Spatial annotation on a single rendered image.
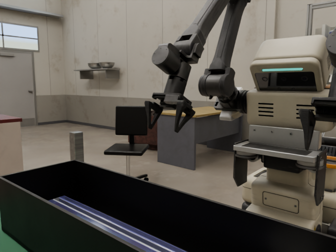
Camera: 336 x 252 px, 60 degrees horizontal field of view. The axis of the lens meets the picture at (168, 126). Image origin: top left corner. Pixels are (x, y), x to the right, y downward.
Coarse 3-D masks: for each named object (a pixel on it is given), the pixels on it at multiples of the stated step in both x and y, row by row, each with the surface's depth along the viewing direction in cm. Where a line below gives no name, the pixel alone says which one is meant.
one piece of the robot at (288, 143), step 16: (256, 128) 99; (272, 128) 95; (288, 128) 92; (240, 144) 96; (256, 144) 97; (272, 144) 96; (288, 144) 92; (240, 160) 101; (256, 160) 102; (272, 160) 98; (288, 160) 94; (304, 160) 81; (320, 160) 82; (240, 176) 102; (320, 176) 84; (320, 192) 86
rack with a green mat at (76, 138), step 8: (72, 136) 85; (80, 136) 86; (72, 144) 85; (80, 144) 86; (72, 152) 86; (80, 152) 86; (80, 160) 86; (0, 224) 61; (0, 232) 57; (0, 240) 54; (8, 240) 54; (0, 248) 52; (8, 248) 52; (16, 248) 52
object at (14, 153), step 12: (0, 120) 264; (12, 120) 272; (0, 132) 265; (12, 132) 272; (0, 144) 266; (12, 144) 273; (0, 156) 267; (12, 156) 274; (0, 168) 268; (12, 168) 276
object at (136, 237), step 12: (60, 204) 59; (72, 204) 59; (84, 216) 54; (96, 216) 54; (108, 216) 54; (108, 228) 50; (120, 228) 50; (132, 228) 50; (132, 240) 46; (144, 240) 46; (156, 240) 46
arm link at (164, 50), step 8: (160, 48) 79; (168, 48) 77; (176, 48) 80; (192, 48) 83; (200, 48) 84; (152, 56) 79; (160, 56) 77; (168, 56) 76; (176, 56) 80; (184, 56) 83; (192, 56) 82; (200, 56) 84; (160, 64) 77; (168, 64) 78; (176, 64) 79; (168, 72) 80
